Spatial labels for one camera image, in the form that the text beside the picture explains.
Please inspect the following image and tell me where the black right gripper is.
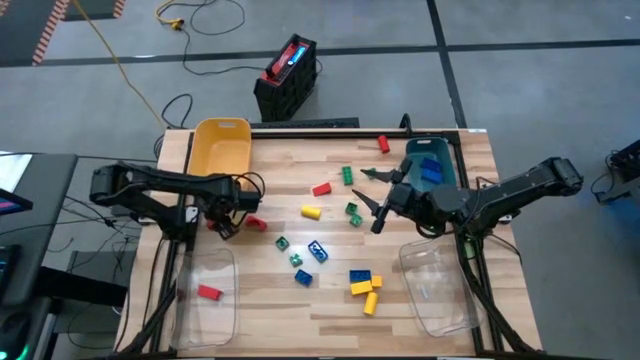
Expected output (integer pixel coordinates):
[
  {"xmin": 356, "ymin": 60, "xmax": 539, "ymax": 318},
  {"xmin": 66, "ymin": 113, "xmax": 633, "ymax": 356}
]
[{"xmin": 351, "ymin": 157, "xmax": 431, "ymax": 235}]

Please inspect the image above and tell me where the red arch block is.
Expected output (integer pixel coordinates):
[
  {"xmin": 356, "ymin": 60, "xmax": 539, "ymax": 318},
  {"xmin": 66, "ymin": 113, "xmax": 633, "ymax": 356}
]
[{"xmin": 244, "ymin": 214, "xmax": 269, "ymax": 234}]

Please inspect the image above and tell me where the long yellow cable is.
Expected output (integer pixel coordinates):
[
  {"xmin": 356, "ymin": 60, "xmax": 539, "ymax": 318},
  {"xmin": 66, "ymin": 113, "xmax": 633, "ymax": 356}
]
[{"xmin": 69, "ymin": 0, "xmax": 169, "ymax": 130}]

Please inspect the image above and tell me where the long black floor cable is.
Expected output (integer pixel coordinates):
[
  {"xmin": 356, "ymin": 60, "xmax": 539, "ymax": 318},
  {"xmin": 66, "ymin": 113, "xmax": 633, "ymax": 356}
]
[{"xmin": 179, "ymin": 0, "xmax": 269, "ymax": 77}]

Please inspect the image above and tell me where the yellow plug cable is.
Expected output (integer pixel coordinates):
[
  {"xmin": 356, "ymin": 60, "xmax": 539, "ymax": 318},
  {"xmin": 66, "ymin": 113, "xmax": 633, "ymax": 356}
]
[{"xmin": 154, "ymin": 0, "xmax": 187, "ymax": 32}]

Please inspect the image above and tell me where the clear plastic tray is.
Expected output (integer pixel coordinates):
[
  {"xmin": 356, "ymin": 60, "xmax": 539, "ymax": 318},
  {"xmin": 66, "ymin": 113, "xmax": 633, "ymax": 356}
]
[
  {"xmin": 169, "ymin": 246, "xmax": 240, "ymax": 350},
  {"xmin": 398, "ymin": 237, "xmax": 485, "ymax": 338}
]

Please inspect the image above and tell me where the black equipment with light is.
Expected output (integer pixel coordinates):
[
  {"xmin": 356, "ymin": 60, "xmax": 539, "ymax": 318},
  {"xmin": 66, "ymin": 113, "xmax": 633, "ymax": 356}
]
[{"xmin": 0, "ymin": 244, "xmax": 54, "ymax": 360}]

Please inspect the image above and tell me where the left arm's black cable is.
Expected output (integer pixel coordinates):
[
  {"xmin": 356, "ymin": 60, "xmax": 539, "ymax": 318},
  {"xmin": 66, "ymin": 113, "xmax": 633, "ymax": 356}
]
[{"xmin": 230, "ymin": 171, "xmax": 267, "ymax": 201}]

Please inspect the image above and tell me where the teal plastic bin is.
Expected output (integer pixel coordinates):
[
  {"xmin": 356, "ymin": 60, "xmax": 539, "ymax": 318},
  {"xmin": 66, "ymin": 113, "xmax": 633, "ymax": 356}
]
[{"xmin": 404, "ymin": 137, "xmax": 457, "ymax": 194}]

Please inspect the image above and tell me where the black cable loop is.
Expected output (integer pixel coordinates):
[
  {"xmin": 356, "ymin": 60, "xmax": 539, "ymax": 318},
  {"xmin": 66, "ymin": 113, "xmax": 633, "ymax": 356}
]
[{"xmin": 159, "ymin": 93, "xmax": 194, "ymax": 130}]

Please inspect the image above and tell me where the black desk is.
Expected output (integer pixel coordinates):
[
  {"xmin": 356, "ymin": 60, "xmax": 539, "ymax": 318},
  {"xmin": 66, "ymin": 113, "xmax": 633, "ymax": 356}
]
[{"xmin": 0, "ymin": 152, "xmax": 79, "ymax": 307}]

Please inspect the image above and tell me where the computer monitor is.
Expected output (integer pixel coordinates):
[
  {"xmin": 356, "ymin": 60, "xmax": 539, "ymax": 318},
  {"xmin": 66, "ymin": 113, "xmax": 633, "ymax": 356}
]
[{"xmin": 0, "ymin": 187, "xmax": 34, "ymax": 217}]

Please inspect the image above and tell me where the large black striped-edge mat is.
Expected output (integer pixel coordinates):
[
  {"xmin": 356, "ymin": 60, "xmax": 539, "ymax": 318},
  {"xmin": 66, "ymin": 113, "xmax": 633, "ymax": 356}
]
[{"xmin": 0, "ymin": 0, "xmax": 70, "ymax": 68}]

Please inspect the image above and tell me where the red power station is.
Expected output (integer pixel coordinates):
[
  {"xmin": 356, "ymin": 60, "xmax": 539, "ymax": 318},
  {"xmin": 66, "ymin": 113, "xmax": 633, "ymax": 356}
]
[{"xmin": 260, "ymin": 33, "xmax": 311, "ymax": 86}]

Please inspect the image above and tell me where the black equipment stand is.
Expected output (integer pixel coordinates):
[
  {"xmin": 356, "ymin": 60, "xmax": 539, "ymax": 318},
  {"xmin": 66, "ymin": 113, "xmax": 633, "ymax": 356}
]
[{"xmin": 591, "ymin": 138, "xmax": 640, "ymax": 205}]

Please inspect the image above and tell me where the small black striped-edge mat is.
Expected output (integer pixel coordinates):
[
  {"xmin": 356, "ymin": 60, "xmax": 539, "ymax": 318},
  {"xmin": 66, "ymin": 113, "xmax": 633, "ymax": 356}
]
[{"xmin": 62, "ymin": 0, "xmax": 127, "ymax": 22}]

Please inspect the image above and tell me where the black aluminium rig frame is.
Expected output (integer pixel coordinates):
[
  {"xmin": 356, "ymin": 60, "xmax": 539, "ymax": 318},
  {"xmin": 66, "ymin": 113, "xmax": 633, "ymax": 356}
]
[{"xmin": 113, "ymin": 113, "xmax": 544, "ymax": 360}]

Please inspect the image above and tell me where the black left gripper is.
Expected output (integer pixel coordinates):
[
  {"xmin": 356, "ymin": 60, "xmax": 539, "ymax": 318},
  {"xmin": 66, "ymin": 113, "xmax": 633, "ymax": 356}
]
[{"xmin": 213, "ymin": 187, "xmax": 262, "ymax": 242}]

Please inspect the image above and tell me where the yellow plastic bin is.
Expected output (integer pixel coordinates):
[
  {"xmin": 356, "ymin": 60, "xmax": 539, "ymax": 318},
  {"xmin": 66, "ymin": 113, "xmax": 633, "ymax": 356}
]
[{"xmin": 188, "ymin": 117, "xmax": 254, "ymax": 189}]

